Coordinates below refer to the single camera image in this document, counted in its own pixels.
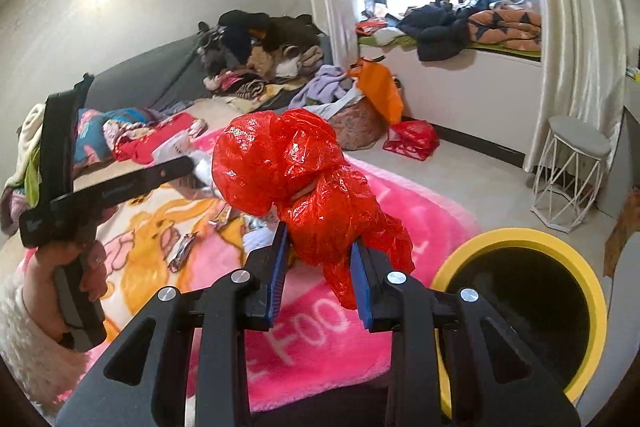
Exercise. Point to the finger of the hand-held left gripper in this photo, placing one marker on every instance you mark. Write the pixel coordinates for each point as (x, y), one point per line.
(150, 179)

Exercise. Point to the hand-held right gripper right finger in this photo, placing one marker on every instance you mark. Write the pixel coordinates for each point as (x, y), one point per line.
(361, 294)

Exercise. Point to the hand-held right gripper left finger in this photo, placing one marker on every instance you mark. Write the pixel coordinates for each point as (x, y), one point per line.
(276, 289)

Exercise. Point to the white plastic bag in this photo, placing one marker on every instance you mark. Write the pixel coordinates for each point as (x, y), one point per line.
(172, 148)

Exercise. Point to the red plastic bag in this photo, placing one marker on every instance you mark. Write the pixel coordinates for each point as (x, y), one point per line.
(300, 167)

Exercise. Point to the yellow-rimmed black trash bin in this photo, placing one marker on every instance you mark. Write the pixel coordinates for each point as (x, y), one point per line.
(520, 238)

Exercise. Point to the person's left hand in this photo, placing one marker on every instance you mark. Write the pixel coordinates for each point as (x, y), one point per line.
(40, 287)

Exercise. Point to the red blanket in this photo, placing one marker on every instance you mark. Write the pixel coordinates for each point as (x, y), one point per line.
(145, 147)

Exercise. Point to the cream and green clothes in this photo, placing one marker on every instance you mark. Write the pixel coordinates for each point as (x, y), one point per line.
(27, 142)

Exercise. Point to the colourful printed cloth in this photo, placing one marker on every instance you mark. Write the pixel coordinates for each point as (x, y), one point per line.
(95, 132)

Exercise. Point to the silver foil wrapper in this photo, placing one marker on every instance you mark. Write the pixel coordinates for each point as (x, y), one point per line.
(257, 232)

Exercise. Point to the pink printed blanket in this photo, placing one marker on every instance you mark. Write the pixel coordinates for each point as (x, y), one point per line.
(310, 347)

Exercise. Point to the purple snack wrapper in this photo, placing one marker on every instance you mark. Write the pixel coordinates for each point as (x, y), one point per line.
(182, 252)

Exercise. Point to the small foil wrapper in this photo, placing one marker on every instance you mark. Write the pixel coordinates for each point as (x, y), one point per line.
(225, 217)

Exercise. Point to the beige bed sheet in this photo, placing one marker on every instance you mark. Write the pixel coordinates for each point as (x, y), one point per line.
(240, 112)

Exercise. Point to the red shopping bag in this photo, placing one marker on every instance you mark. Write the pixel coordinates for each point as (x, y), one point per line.
(412, 137)

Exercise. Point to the floral fabric basket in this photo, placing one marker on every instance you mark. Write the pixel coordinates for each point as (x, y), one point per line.
(357, 124)

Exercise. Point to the pile of clothes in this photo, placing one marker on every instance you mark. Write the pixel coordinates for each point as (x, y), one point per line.
(270, 42)

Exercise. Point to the white cloth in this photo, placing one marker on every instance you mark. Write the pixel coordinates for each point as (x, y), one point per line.
(340, 103)

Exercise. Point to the lavender cloth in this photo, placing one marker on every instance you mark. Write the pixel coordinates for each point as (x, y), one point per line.
(325, 82)

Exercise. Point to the orange bag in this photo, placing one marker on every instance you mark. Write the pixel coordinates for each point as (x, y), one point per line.
(377, 89)

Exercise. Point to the grey curved panel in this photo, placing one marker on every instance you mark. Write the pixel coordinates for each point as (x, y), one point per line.
(617, 332)

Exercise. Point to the red printed packet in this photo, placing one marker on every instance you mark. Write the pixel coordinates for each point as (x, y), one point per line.
(371, 26)

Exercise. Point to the dark jacket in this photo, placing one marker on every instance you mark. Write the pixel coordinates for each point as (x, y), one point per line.
(435, 32)

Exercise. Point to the orange patterned quilt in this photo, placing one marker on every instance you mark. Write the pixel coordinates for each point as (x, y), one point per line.
(505, 27)

